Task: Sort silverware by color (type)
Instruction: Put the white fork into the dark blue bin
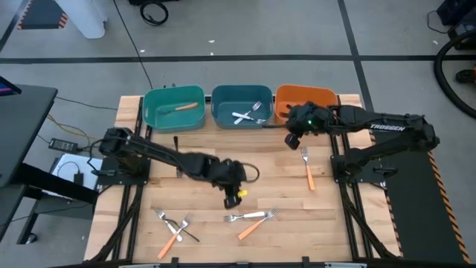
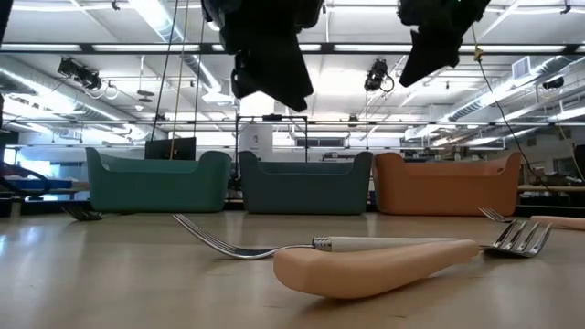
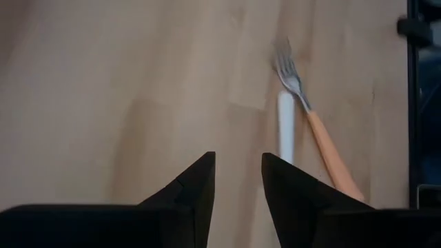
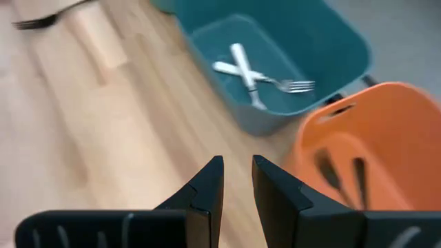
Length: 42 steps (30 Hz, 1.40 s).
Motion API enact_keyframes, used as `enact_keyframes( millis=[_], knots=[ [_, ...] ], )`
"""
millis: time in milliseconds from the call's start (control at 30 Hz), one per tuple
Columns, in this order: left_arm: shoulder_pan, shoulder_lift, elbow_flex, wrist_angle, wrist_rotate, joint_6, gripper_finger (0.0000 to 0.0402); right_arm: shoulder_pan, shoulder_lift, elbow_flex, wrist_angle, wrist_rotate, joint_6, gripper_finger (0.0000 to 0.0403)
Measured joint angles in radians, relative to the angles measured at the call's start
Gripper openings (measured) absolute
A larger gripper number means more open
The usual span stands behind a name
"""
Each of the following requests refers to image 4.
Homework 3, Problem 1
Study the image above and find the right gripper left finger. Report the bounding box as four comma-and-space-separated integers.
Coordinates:
13, 155, 225, 248

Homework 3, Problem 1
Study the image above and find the white-handled fork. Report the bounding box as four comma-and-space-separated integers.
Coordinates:
212, 60, 316, 94
229, 43, 269, 112

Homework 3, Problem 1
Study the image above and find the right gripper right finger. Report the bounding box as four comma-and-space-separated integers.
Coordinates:
252, 154, 441, 248

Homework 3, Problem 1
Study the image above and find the teal green plastic bin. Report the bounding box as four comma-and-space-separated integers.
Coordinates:
150, 0, 176, 14

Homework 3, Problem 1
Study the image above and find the dark blue plastic bin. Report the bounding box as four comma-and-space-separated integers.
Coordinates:
172, 0, 373, 137

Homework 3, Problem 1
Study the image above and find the black fork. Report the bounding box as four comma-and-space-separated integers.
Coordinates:
12, 0, 94, 31

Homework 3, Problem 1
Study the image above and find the orange plastic bin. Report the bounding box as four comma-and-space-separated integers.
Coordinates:
282, 81, 441, 211

